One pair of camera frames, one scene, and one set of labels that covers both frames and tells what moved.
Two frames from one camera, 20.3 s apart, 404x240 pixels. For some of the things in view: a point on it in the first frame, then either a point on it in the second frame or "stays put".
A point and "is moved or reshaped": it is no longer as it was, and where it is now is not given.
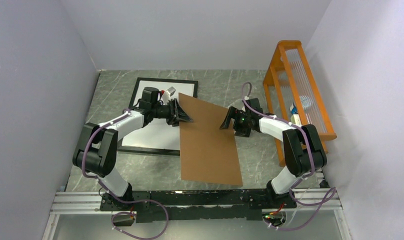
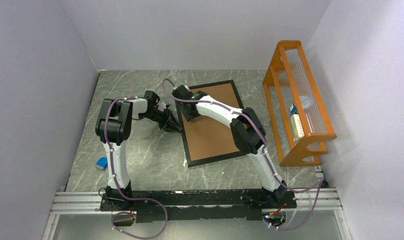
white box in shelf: x=295 y=118 stays put
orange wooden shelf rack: x=293 y=95 stays put
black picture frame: x=157 y=136 → x=182 y=127
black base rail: x=195 y=205 stays put
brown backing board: x=208 y=154 is moved or reshaped
